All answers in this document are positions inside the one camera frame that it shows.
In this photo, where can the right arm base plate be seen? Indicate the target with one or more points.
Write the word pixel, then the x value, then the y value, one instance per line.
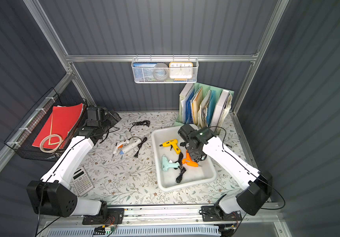
pixel 215 213

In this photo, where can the white glue gun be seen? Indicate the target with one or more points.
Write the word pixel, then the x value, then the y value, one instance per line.
pixel 125 146

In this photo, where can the black wire side basket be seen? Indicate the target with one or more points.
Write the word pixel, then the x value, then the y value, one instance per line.
pixel 23 136

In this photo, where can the blue box in basket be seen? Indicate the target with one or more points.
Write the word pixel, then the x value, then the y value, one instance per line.
pixel 143 71

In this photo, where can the white desk calculator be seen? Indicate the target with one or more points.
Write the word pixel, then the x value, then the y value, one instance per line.
pixel 82 182

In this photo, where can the orange hot glue gun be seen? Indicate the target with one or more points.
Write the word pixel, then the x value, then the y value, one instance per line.
pixel 188 161

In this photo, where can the grey tape roll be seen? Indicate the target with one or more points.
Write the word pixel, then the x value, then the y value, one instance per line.
pixel 160 72

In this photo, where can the yellow white alarm clock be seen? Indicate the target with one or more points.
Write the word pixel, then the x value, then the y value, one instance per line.
pixel 181 70

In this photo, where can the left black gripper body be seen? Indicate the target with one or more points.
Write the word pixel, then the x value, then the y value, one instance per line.
pixel 110 117

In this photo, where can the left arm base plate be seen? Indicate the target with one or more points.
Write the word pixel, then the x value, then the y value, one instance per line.
pixel 106 216

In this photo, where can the yellow hot glue gun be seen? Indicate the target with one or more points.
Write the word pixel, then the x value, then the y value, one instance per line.
pixel 173 144

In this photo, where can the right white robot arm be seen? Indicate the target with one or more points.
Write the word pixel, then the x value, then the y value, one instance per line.
pixel 256 185

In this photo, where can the red paper folder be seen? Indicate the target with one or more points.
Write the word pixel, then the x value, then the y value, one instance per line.
pixel 58 126

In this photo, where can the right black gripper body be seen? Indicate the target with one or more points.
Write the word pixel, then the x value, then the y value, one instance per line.
pixel 194 152

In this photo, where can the white plastic storage box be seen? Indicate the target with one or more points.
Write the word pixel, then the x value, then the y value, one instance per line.
pixel 185 176

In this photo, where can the aluminium front rail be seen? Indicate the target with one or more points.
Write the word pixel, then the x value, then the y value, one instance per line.
pixel 183 214

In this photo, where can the mint green glue gun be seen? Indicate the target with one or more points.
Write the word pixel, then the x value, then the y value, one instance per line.
pixel 166 164

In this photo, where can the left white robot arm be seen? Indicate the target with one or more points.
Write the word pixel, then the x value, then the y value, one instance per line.
pixel 51 195

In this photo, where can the green desktop file organizer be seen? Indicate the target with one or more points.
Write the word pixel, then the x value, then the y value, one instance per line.
pixel 204 105

